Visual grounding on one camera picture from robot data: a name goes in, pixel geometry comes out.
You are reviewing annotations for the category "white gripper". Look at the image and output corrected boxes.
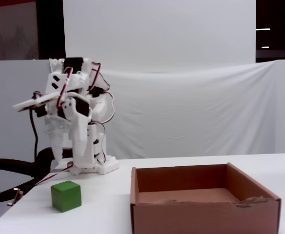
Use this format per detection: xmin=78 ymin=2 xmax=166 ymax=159
xmin=44 ymin=97 xmax=93 ymax=166

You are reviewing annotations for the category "green cube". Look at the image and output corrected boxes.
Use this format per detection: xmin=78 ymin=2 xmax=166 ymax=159
xmin=50 ymin=180 xmax=82 ymax=213

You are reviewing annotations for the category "brown cardboard box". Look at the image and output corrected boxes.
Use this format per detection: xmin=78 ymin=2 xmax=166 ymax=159
xmin=130 ymin=162 xmax=282 ymax=234

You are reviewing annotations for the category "large black spring clamp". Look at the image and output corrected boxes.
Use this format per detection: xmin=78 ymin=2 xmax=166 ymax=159
xmin=0 ymin=147 xmax=73 ymax=204

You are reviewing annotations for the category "small metal clamp screw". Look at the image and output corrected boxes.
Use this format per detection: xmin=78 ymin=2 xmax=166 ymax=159
xmin=6 ymin=188 xmax=24 ymax=206

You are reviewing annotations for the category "grey partition panel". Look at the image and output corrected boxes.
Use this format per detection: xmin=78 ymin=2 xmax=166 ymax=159
xmin=0 ymin=59 xmax=55 ymax=161

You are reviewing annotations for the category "brown wooden panel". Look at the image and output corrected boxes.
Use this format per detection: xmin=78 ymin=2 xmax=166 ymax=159
xmin=0 ymin=0 xmax=39 ymax=61

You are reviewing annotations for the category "white backdrop cloth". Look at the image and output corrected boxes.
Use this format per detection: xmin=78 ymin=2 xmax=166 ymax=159
xmin=49 ymin=58 xmax=285 ymax=159

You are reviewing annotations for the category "white backdrop screen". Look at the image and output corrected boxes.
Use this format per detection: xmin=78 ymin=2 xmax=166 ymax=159
xmin=62 ymin=0 xmax=257 ymax=74

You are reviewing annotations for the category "thick black cable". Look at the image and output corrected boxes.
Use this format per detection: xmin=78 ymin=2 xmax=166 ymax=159
xmin=28 ymin=108 xmax=39 ymax=161

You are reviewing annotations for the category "red white black servo cable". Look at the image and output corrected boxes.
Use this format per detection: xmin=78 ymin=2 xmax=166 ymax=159
xmin=56 ymin=66 xmax=74 ymax=109
xmin=88 ymin=62 xmax=115 ymax=164
xmin=33 ymin=163 xmax=75 ymax=187

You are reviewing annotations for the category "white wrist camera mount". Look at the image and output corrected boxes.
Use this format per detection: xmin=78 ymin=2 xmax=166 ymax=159
xmin=12 ymin=92 xmax=60 ymax=112

